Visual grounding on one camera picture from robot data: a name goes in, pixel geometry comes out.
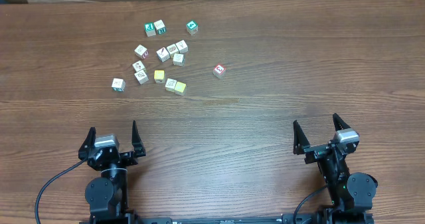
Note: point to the wooden block teal side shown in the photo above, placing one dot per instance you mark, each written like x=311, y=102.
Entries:
x=118, y=84

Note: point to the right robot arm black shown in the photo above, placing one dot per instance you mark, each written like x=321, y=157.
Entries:
x=351, y=193

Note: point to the wooden block green side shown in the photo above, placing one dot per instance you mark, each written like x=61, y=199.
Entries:
x=160, y=27

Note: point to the wooden block red side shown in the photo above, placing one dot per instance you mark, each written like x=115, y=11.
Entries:
x=141, y=52

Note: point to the green top wooden block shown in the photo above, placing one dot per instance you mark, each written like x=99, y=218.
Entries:
x=149, y=29

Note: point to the wooden block triangle picture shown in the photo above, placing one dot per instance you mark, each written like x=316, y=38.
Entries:
x=182, y=47

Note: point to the wooden block ball picture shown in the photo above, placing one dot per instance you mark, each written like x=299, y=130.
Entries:
x=141, y=76

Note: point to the green number four block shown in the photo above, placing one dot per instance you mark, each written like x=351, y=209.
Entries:
x=192, y=27

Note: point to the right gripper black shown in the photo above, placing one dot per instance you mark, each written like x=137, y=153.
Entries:
x=317, y=152

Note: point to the wooden block red pencil picture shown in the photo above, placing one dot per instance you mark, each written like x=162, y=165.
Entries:
x=163, y=54

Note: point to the wooden block squirrel picture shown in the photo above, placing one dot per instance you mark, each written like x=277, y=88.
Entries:
x=138, y=66

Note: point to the yellow wooden block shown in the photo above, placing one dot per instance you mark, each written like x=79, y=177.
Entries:
x=159, y=76
x=180, y=88

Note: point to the yellow top wooden block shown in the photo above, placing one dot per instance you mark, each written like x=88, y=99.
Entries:
x=159, y=76

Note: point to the red number three block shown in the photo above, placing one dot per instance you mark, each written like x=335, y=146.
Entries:
x=219, y=71

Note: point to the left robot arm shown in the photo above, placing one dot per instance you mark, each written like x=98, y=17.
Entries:
x=107, y=195

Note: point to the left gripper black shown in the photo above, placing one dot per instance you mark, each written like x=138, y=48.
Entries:
x=129, y=157

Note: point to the wooden block brown picture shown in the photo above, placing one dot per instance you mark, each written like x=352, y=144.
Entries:
x=172, y=50

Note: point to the wooden block green picture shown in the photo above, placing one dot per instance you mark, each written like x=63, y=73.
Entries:
x=178, y=59

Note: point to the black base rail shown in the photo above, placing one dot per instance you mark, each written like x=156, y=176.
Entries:
x=283, y=219

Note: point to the wooden block scribble picture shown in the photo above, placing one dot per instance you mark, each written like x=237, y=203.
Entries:
x=170, y=85

